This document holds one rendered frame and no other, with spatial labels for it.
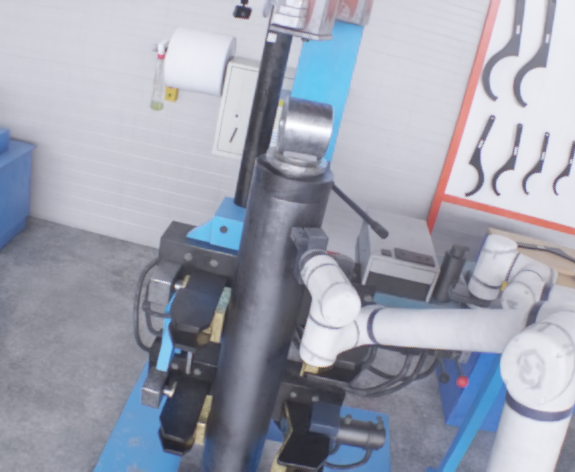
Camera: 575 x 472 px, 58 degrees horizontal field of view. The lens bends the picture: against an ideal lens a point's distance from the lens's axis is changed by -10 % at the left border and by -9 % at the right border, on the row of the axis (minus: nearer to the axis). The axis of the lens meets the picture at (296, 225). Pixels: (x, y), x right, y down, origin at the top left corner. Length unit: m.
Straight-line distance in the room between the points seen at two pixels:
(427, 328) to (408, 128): 2.45
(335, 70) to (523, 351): 1.22
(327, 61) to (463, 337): 1.04
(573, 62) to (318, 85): 2.18
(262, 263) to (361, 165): 2.14
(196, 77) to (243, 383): 1.22
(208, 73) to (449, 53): 1.68
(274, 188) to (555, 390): 0.88
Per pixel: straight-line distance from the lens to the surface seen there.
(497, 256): 1.49
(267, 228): 1.48
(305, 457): 1.95
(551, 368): 0.86
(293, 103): 1.43
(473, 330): 1.13
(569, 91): 3.71
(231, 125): 2.35
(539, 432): 0.94
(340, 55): 1.83
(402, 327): 1.25
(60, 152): 4.06
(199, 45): 2.32
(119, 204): 4.00
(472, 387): 2.99
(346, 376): 1.68
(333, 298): 1.17
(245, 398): 1.81
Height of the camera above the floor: 1.95
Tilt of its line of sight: 24 degrees down
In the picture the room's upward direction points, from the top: 13 degrees clockwise
